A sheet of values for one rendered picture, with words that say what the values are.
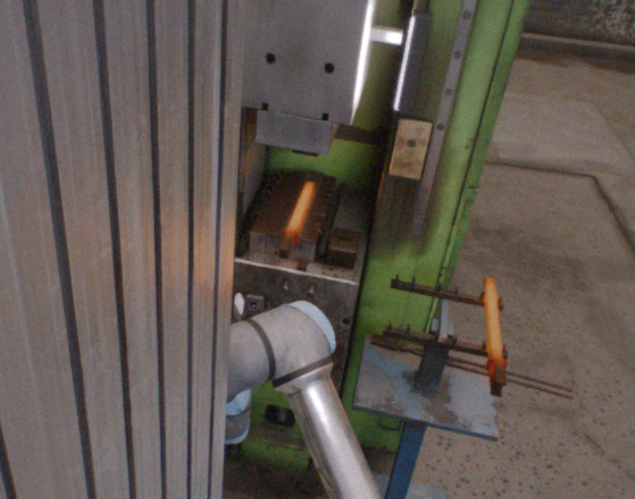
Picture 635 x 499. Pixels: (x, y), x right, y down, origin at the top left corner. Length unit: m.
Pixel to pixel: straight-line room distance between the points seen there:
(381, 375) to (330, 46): 0.92
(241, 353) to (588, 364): 2.49
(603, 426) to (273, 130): 2.00
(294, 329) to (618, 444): 2.14
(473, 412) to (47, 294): 1.66
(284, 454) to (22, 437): 2.11
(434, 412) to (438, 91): 0.87
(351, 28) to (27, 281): 1.41
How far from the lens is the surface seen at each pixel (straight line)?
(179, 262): 0.49
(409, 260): 2.11
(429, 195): 1.99
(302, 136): 1.80
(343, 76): 1.72
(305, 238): 1.95
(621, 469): 3.03
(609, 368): 3.47
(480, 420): 1.93
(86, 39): 0.35
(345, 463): 1.20
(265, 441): 2.48
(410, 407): 1.90
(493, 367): 1.67
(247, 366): 1.14
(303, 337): 1.18
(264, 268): 1.96
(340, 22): 1.69
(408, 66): 1.81
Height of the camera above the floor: 2.05
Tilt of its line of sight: 34 degrees down
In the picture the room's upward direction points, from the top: 8 degrees clockwise
